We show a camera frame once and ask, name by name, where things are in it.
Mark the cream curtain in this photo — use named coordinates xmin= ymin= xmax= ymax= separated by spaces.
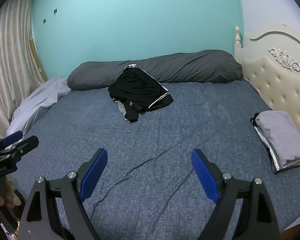
xmin=0 ymin=0 xmax=47 ymax=143

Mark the black sweater with white trim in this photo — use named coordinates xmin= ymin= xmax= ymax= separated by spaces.
xmin=108 ymin=67 xmax=174 ymax=113

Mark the folded grey garment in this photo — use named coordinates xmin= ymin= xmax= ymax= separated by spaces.
xmin=254 ymin=110 xmax=300 ymax=165

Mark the cream tufted headboard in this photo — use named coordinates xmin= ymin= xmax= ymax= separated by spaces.
xmin=234 ymin=24 xmax=300 ymax=160

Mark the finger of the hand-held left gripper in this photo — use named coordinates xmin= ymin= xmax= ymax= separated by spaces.
xmin=7 ymin=135 xmax=39 ymax=159
xmin=2 ymin=131 xmax=24 ymax=147

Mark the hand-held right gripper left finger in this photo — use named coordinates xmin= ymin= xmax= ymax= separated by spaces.
xmin=19 ymin=148 xmax=108 ymax=240

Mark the person's left hand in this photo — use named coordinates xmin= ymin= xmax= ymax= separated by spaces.
xmin=0 ymin=179 xmax=15 ymax=209

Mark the wooden strip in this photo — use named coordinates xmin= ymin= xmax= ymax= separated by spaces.
xmin=29 ymin=38 xmax=48 ymax=83

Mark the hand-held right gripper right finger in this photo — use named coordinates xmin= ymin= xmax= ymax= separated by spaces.
xmin=191 ymin=149 xmax=280 ymax=240

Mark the blue patterned bed cover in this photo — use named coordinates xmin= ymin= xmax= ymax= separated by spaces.
xmin=9 ymin=80 xmax=300 ymax=240

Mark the light grey quilt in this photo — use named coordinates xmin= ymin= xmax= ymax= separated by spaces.
xmin=6 ymin=77 xmax=72 ymax=140

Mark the folded black white garment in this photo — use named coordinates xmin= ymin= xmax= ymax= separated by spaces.
xmin=250 ymin=113 xmax=300 ymax=174

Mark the dark grey long pillow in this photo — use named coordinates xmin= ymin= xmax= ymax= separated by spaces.
xmin=67 ymin=49 xmax=243 ymax=90

